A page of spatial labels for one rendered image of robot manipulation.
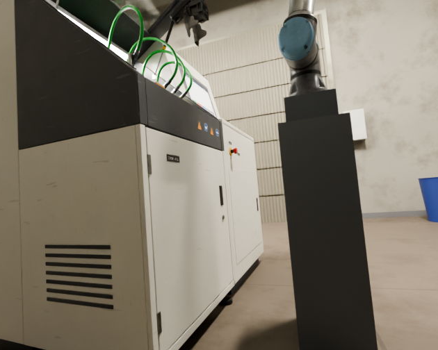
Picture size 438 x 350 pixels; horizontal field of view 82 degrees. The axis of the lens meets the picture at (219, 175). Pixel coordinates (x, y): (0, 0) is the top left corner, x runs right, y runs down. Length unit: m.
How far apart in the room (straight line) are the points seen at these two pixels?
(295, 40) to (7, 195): 1.20
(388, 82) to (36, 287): 4.65
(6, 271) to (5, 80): 0.75
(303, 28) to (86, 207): 0.91
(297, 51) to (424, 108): 3.92
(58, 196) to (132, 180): 0.33
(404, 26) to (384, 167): 2.11
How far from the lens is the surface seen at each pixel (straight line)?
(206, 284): 1.14
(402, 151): 4.58
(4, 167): 1.31
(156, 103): 0.90
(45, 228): 1.10
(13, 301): 1.32
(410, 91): 4.79
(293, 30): 0.99
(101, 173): 0.89
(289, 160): 0.94
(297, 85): 1.07
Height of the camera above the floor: 0.57
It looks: 4 degrees up
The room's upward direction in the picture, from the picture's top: 5 degrees counter-clockwise
